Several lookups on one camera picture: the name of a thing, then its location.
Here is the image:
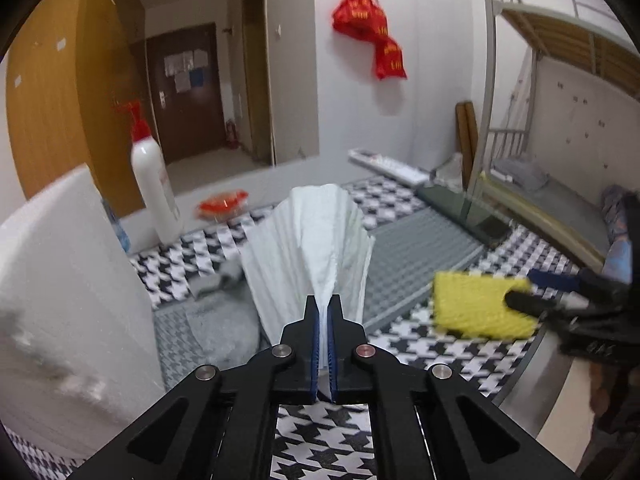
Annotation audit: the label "black smartphone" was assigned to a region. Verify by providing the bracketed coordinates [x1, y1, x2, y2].
[416, 184, 512, 249]

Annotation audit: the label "wooden wardrobe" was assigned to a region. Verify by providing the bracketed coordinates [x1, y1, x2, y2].
[6, 0, 148, 217]

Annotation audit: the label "red hanging bags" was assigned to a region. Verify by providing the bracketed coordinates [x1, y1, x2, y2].
[332, 0, 408, 80]

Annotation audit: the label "metal bunk bed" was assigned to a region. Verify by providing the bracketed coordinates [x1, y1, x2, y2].
[470, 0, 639, 269]

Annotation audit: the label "white tissue paper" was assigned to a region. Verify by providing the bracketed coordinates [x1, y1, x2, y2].
[240, 184, 375, 398]

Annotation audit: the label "red fire extinguisher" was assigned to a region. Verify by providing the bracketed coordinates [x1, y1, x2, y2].
[226, 119, 241, 150]

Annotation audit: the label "wooden boards against wall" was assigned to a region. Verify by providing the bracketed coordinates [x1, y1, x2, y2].
[456, 101, 478, 188]

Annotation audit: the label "grey folded cloth on bed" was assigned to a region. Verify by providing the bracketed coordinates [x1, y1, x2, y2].
[492, 156, 549, 192]

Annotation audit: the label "grey sock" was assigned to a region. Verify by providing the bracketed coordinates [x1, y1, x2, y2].
[184, 258, 262, 370]

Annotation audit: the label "yellow foam fruit net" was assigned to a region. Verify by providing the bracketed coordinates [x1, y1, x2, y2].
[432, 272, 537, 340]

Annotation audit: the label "white pump lotion bottle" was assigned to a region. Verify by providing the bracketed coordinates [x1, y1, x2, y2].
[119, 100, 183, 245]

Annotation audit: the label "dark brown entry door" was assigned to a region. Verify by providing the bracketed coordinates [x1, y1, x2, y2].
[145, 23, 226, 164]

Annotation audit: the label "red snack packet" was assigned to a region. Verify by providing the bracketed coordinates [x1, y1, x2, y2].
[195, 190, 248, 221]

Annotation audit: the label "white remote control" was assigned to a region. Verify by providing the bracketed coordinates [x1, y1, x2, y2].
[348, 148, 430, 188]

